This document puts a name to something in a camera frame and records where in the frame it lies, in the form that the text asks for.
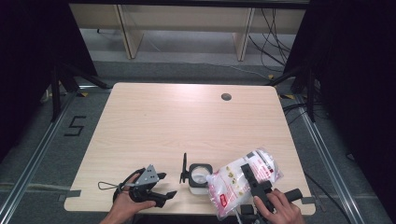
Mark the clear jar with black lid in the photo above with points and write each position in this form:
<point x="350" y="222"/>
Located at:
<point x="199" y="175"/>

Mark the yellow and black tape piece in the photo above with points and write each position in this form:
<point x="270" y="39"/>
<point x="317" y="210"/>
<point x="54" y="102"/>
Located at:
<point x="82" y="94"/>
<point x="288" y="96"/>
<point x="271" y="76"/>

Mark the person's left hand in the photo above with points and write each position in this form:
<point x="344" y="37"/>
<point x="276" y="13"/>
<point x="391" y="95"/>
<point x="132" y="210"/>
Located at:
<point x="124" y="208"/>

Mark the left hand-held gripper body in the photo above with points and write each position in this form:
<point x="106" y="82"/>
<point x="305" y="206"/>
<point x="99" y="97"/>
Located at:
<point x="147" y="175"/>

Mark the person's right hand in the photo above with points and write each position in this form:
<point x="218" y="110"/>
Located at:
<point x="283" y="213"/>

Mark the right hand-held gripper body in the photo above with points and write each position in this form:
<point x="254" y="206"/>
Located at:
<point x="249" y="213"/>

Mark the black metal stand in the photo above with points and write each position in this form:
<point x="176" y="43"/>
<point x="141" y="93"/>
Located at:
<point x="56" y="93"/>
<point x="310" y="93"/>

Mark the red and white pouch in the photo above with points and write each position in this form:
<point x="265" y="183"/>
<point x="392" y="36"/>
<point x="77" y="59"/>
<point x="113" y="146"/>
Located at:
<point x="230" y="183"/>

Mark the grey tape strip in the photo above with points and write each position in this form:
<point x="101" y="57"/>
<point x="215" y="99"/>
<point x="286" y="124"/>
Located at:
<point x="308" y="200"/>
<point x="73" y="194"/>

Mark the black curtain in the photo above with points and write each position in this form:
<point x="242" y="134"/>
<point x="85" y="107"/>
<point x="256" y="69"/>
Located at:
<point x="28" y="62"/>
<point x="358" y="77"/>

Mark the aluminium floor rail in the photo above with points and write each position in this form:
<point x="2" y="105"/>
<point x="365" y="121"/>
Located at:
<point x="327" y="161"/>
<point x="37" y="152"/>

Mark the light wooden desk frame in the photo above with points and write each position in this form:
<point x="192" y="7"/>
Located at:
<point x="186" y="18"/>

